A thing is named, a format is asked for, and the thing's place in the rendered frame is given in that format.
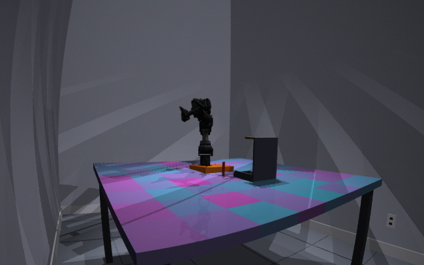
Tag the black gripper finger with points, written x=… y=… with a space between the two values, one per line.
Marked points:
x=201 y=103
x=184 y=112

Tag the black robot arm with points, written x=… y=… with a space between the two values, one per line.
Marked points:
x=205 y=145

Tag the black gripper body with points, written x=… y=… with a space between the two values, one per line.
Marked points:
x=198 y=112

